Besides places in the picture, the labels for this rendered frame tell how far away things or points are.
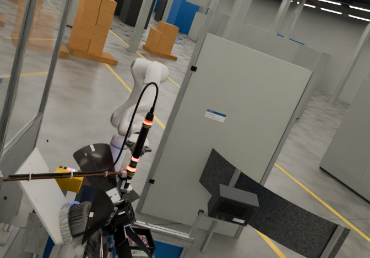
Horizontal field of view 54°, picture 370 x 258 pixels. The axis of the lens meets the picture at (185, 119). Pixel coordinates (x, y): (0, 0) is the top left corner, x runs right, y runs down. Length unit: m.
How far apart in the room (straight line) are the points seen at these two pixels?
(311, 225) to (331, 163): 4.76
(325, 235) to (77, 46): 7.84
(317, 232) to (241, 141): 1.10
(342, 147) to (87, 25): 6.60
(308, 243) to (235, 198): 1.37
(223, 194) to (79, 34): 7.97
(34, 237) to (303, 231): 2.31
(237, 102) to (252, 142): 0.47
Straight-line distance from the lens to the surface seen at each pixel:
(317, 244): 3.47
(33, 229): 1.76
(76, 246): 1.65
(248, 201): 2.26
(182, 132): 3.59
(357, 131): 7.82
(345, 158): 7.90
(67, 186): 2.19
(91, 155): 1.73
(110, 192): 1.74
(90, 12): 9.67
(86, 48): 9.86
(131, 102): 2.25
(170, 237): 2.38
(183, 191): 3.89
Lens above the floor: 2.17
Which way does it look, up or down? 17 degrees down
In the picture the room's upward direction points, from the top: 21 degrees clockwise
